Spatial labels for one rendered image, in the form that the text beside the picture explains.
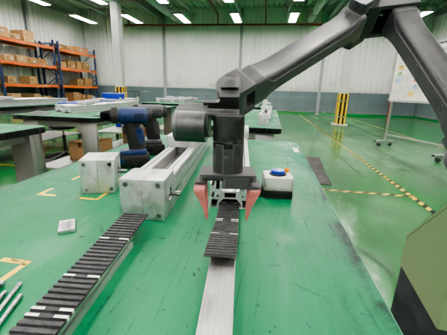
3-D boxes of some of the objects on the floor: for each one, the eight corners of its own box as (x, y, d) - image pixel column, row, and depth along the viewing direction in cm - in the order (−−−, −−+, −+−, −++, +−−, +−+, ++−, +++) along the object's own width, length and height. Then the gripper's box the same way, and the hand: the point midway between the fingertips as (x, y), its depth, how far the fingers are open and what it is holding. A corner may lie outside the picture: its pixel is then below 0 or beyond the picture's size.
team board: (372, 145, 608) (388, 50, 555) (391, 145, 617) (410, 51, 565) (434, 162, 465) (465, 36, 413) (458, 162, 475) (491, 38, 423)
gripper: (192, 143, 47) (193, 225, 52) (264, 145, 47) (259, 227, 51) (197, 137, 54) (197, 211, 58) (259, 139, 54) (255, 212, 58)
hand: (226, 215), depth 54 cm, fingers open, 8 cm apart
